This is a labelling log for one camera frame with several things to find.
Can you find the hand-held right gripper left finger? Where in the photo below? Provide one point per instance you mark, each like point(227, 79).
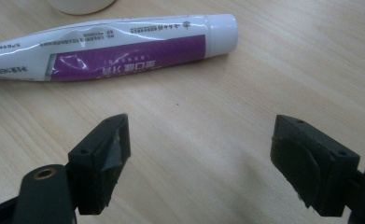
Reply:
point(99, 168)

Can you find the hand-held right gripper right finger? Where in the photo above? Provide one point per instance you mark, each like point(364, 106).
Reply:
point(314, 168)

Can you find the white cup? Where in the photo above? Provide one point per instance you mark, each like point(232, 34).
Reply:
point(80, 5)

